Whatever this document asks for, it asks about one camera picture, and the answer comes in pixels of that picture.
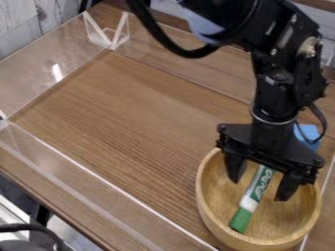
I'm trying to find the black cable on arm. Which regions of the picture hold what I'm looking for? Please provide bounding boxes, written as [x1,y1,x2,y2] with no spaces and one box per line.
[125,0,236,60]

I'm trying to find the blue sponge block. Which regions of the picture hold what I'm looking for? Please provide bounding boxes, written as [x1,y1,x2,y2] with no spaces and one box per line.
[293,125,320,152]

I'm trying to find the green white Expo marker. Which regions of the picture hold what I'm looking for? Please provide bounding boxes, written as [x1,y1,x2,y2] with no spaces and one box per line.
[229,165,275,233]

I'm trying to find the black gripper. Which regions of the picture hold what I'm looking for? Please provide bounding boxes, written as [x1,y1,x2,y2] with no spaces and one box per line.
[216,124,324,201]

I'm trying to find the clear acrylic barrier wall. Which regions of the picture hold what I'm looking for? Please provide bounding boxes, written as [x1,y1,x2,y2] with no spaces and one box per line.
[0,10,335,251]

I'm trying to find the brown wooden bowl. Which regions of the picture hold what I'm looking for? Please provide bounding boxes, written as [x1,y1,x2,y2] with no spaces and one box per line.
[195,148,321,251]

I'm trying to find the black equipment lower left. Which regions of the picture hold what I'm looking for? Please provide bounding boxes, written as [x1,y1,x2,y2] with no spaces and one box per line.
[0,223,67,251]

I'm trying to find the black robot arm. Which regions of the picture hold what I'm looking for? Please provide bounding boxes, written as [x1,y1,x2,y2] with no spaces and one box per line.
[180,0,327,201]

